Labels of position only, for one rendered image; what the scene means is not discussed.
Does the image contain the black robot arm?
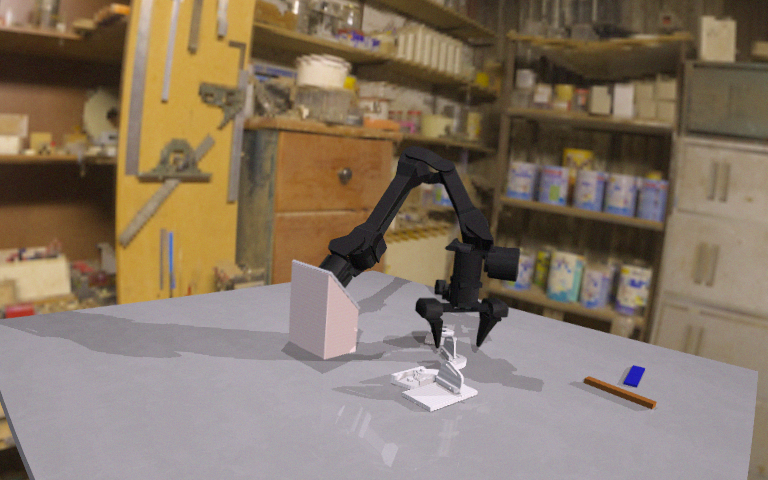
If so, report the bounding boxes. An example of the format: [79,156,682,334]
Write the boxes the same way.
[319,146,520,289]

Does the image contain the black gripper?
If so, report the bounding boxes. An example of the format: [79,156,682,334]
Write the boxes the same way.
[416,274,509,348]

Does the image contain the blue rectangular block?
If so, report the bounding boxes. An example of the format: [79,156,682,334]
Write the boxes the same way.
[623,365,645,387]

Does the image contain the orange long thin bar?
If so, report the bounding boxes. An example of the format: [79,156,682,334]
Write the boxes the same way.
[583,376,657,409]

